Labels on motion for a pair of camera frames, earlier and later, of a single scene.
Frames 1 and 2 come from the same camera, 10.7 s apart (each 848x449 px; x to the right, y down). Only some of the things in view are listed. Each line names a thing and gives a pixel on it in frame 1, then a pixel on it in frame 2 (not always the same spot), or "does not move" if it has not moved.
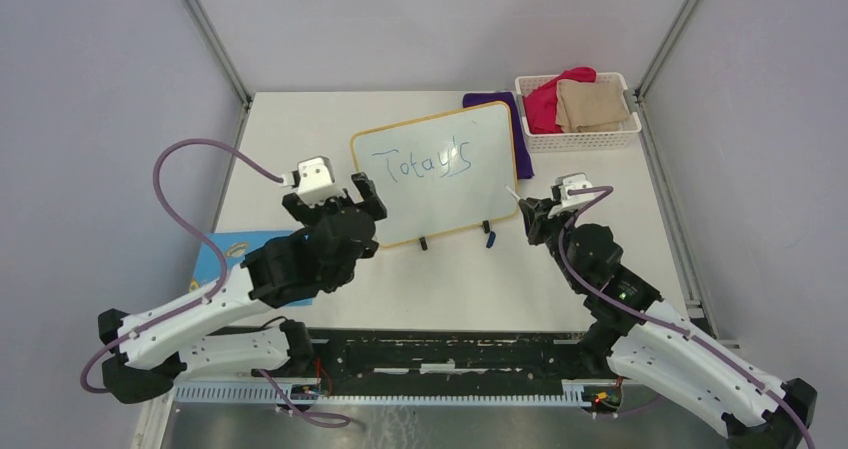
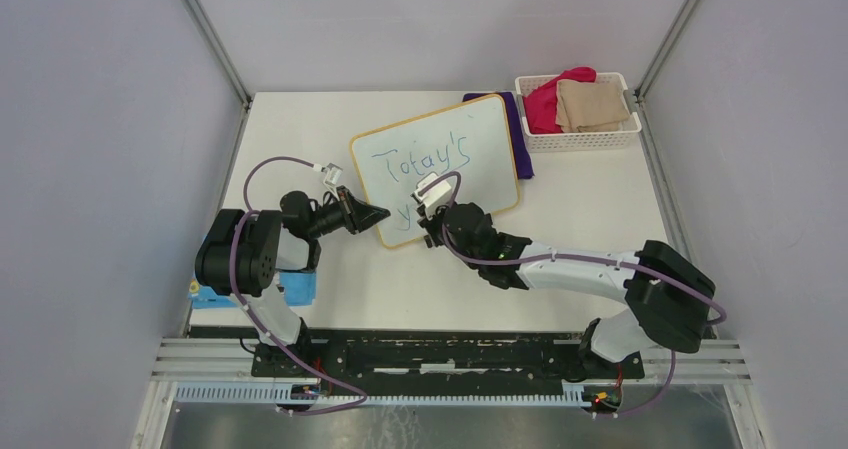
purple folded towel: (523, 163) does not move
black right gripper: (535, 218) → (430, 224)
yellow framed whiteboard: (440, 174) does not move
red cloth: (541, 105) does not move
